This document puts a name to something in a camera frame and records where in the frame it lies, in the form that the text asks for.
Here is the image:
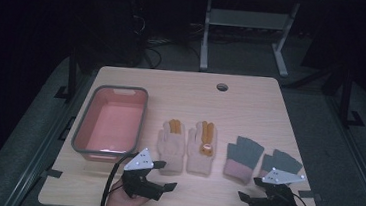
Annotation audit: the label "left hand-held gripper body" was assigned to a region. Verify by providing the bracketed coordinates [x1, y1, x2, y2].
[120, 145, 169, 203]

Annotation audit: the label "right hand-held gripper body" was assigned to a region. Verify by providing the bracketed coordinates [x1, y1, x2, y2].
[248, 165, 308, 206]

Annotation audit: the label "beige glove with orange fingers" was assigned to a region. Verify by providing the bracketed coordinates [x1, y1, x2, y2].
[154, 117, 189, 177]

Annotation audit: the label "beige glove with animal face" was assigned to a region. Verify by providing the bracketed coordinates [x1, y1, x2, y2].
[184, 119, 219, 178]

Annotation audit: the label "pink basin with grey rim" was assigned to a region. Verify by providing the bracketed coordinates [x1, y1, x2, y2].
[69, 81, 150, 167]

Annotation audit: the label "person's left hand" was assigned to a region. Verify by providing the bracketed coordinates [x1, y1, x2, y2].
[101, 177, 152, 206]

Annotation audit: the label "grey glove with pink cuff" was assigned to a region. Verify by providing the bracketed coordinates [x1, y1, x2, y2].
[221, 134, 266, 186]
[258, 147, 305, 183]

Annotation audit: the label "grey metal stand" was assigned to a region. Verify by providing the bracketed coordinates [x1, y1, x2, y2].
[198, 0, 302, 81]

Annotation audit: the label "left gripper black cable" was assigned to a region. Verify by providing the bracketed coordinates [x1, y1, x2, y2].
[99, 150, 139, 206]

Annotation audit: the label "table cable hole grommet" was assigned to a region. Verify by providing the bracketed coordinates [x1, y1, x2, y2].
[215, 82, 230, 93]

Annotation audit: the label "black metal post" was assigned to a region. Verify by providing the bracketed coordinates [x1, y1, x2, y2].
[53, 43, 82, 102]
[335, 65, 366, 131]

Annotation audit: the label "floor cables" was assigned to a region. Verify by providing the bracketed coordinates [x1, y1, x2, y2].
[140, 33, 205, 72]

